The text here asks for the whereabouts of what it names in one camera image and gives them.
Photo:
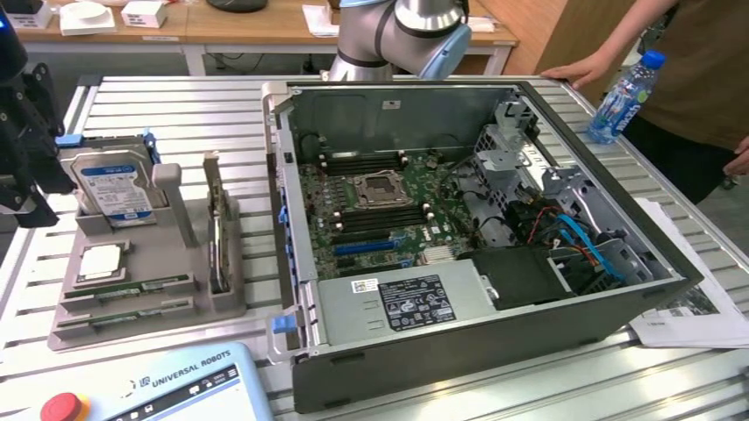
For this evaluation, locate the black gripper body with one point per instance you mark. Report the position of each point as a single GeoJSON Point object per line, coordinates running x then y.
{"type": "Point", "coordinates": [13, 48]}

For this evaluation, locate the green RAM stick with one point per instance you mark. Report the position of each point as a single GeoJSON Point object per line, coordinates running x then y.
{"type": "Point", "coordinates": [144, 312]}
{"type": "Point", "coordinates": [156, 286]}

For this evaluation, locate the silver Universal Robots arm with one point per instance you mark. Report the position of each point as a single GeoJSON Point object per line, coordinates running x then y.
{"type": "Point", "coordinates": [363, 35]}

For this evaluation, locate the person right forearm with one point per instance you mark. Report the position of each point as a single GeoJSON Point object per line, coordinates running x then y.
{"type": "Point", "coordinates": [632, 30]}

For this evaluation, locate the person right hand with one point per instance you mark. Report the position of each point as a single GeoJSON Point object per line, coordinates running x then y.
{"type": "Point", "coordinates": [580, 70]}

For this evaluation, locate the person left hand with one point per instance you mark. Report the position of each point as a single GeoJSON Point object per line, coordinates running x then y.
{"type": "Point", "coordinates": [743, 160]}

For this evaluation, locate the white labelled cardboard box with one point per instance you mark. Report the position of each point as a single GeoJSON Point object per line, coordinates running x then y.
{"type": "Point", "coordinates": [144, 15]}
{"type": "Point", "coordinates": [38, 19]}

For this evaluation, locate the blue disk caddy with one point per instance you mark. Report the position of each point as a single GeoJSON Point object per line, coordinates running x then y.
{"type": "Point", "coordinates": [68, 141]}

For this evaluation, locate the small black device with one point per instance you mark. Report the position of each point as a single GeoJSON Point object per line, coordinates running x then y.
{"type": "Point", "coordinates": [30, 4]}

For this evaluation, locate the hard disk blue label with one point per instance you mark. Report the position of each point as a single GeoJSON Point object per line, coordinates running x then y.
{"type": "Point", "coordinates": [112, 184]}

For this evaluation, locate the white round-topped box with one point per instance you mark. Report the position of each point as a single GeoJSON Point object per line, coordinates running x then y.
{"type": "Point", "coordinates": [89, 17]}

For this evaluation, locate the silver CPU chip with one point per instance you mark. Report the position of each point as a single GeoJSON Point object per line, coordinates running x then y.
{"type": "Point", "coordinates": [102, 262]}

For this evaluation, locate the grey parts rack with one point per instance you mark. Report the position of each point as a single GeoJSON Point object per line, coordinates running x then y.
{"type": "Point", "coordinates": [146, 263]}

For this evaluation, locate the graphics card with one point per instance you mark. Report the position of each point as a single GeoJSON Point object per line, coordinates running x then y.
{"type": "Point", "coordinates": [218, 228]}

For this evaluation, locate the black round object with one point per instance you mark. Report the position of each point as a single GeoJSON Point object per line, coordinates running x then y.
{"type": "Point", "coordinates": [237, 4]}

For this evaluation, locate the blue card retention clip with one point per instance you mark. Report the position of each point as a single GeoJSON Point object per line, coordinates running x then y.
{"type": "Point", "coordinates": [281, 215]}

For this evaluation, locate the white papers pile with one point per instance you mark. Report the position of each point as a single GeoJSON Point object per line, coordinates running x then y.
{"type": "Point", "coordinates": [320, 22]}

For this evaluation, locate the red emergency stop button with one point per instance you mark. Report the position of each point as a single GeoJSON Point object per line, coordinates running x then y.
{"type": "Point", "coordinates": [64, 408]}

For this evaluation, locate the blue case release tab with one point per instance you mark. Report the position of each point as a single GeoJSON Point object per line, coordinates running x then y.
{"type": "Point", "coordinates": [282, 325]}

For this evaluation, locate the light blue teach pendant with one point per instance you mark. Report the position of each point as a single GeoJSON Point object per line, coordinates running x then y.
{"type": "Point", "coordinates": [193, 386]}

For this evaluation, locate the black short expansion slot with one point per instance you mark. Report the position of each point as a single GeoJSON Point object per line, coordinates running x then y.
{"type": "Point", "coordinates": [348, 263]}

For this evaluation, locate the black long expansion slot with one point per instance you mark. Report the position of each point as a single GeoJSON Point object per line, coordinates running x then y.
{"type": "Point", "coordinates": [360, 239]}

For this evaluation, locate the blue expansion slot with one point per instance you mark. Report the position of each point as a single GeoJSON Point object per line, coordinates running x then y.
{"type": "Point", "coordinates": [363, 248]}

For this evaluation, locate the silver CPU socket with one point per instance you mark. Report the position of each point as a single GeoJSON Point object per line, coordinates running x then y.
{"type": "Point", "coordinates": [381, 188]}

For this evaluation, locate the small white case sticker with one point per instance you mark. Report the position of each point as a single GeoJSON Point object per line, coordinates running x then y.
{"type": "Point", "coordinates": [392, 104]}

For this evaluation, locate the grey power supply unit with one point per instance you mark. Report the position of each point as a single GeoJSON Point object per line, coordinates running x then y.
{"type": "Point", "coordinates": [352, 316]}

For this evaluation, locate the green motherboard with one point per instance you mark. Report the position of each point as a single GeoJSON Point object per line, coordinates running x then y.
{"type": "Point", "coordinates": [411, 256]}

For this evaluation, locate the small silver heatsink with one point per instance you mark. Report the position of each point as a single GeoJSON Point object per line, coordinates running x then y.
{"type": "Point", "coordinates": [440, 254]}

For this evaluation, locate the grey metal drive cage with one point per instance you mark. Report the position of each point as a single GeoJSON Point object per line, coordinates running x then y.
{"type": "Point", "coordinates": [497, 162]}

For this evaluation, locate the small white papers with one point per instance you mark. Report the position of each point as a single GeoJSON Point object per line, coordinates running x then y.
{"type": "Point", "coordinates": [487, 24]}

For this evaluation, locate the black plastic fan shroud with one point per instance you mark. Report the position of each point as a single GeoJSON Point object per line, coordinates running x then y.
{"type": "Point", "coordinates": [521, 276]}

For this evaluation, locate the black open PC case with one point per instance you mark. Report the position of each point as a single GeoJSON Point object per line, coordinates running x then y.
{"type": "Point", "coordinates": [468, 373]}

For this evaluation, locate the wooden cabinet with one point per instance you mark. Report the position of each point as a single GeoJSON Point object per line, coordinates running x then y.
{"type": "Point", "coordinates": [556, 35]}

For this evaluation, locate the blue plastic water bottle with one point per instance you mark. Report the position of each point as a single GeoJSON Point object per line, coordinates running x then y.
{"type": "Point", "coordinates": [623, 96]}

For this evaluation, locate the grey metal disk bay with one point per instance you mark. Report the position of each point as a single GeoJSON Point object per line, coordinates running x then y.
{"type": "Point", "coordinates": [620, 259]}

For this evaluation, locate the person in brown shirt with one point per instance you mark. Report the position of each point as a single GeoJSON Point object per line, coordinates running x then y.
{"type": "Point", "coordinates": [703, 87]}

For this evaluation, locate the printed paper sheet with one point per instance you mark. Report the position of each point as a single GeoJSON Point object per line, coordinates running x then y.
{"type": "Point", "coordinates": [691, 302]}

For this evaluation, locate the white paper stack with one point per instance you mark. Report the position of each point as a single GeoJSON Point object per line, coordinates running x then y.
{"type": "Point", "coordinates": [703, 345]}

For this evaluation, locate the wooden desk white frame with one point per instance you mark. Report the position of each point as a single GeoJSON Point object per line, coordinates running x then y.
{"type": "Point", "coordinates": [293, 22]}
{"type": "Point", "coordinates": [89, 39]}

